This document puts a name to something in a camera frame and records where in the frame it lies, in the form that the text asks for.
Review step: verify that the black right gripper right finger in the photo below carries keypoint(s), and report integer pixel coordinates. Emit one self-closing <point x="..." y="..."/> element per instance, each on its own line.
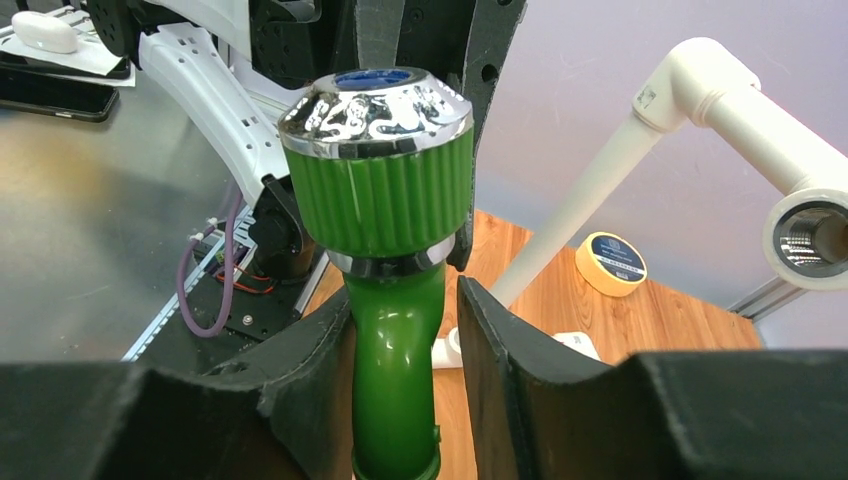
<point x="541" y="410"/>

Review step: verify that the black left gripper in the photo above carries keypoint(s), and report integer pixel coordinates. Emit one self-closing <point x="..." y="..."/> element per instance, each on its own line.
<point x="294" y="43"/>

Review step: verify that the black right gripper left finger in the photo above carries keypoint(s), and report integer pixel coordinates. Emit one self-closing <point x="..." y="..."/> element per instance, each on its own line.
<point x="281" y="410"/>

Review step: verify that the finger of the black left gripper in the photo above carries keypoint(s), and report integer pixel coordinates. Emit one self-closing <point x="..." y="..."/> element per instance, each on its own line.
<point x="485" y="47"/>

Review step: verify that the green water faucet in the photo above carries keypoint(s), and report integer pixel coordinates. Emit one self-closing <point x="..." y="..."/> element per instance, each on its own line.
<point x="381" y="162"/>

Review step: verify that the white PVC pipe frame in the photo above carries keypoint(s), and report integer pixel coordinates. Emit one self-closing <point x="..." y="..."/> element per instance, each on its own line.
<point x="690" y="162"/>

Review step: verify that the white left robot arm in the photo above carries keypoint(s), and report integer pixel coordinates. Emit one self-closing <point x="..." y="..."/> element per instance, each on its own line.
<point x="199" y="52"/>

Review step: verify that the masking tape roll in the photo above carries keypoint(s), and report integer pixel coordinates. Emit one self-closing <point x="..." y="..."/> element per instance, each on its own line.
<point x="610" y="264"/>

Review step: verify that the black smartphone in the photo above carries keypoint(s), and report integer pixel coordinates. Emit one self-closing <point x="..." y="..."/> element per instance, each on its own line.
<point x="58" y="97"/>

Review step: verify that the white earbuds case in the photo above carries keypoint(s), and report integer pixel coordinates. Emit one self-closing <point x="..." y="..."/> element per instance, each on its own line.
<point x="44" y="32"/>

